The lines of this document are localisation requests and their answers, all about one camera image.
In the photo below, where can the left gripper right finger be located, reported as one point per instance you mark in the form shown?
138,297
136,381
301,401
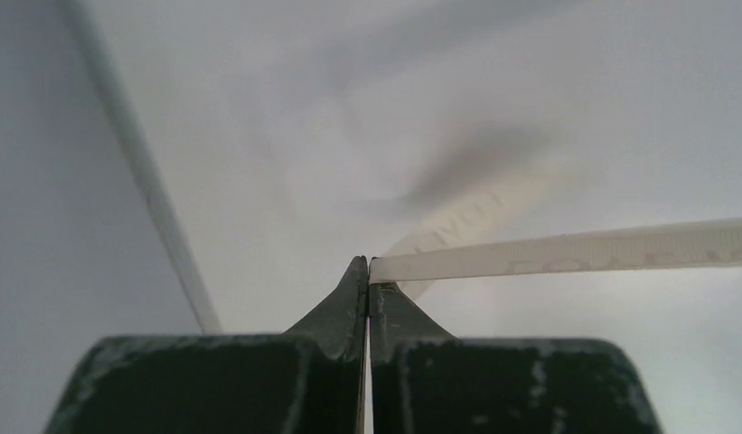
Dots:
425,380

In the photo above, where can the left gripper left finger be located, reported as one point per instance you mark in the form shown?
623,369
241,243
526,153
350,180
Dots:
308,379

